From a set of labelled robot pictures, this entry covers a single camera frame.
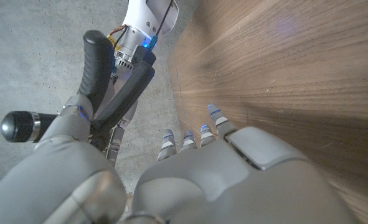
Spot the black hand grip exerciser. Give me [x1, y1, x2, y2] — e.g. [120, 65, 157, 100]
[0, 29, 156, 151]

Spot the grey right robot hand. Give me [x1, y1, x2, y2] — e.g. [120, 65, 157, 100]
[93, 72, 139, 167]

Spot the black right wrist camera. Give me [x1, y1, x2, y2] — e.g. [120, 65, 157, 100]
[131, 45, 157, 67]

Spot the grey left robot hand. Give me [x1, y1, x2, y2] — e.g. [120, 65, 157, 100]
[0, 95, 362, 224]

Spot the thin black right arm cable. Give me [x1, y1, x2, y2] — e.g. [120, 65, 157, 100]
[152, 0, 175, 47]

